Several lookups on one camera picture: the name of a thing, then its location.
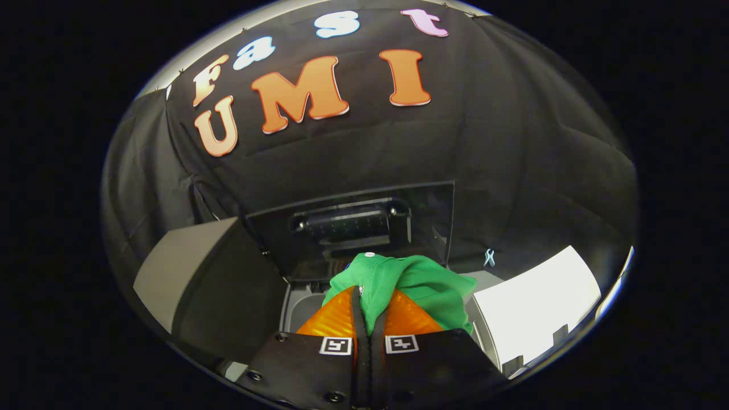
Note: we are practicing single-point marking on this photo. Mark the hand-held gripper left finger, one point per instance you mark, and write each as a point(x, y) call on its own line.
point(296, 364)

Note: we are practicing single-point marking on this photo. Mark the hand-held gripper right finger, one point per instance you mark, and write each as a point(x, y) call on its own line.
point(433, 364)

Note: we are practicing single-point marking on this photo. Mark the grey washing machine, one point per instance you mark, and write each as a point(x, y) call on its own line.
point(302, 307)

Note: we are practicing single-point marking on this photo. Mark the green polo shirt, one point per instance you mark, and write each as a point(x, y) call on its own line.
point(433, 285)

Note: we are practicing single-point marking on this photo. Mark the dark washing machine lid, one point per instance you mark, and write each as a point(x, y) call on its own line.
point(273, 239)

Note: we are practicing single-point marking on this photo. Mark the white cabinet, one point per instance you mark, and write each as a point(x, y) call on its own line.
point(529, 307)

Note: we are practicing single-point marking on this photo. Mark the light blue clip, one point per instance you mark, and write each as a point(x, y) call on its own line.
point(488, 258)

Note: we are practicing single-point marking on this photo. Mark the grey cabinet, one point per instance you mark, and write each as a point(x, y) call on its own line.
point(171, 273)

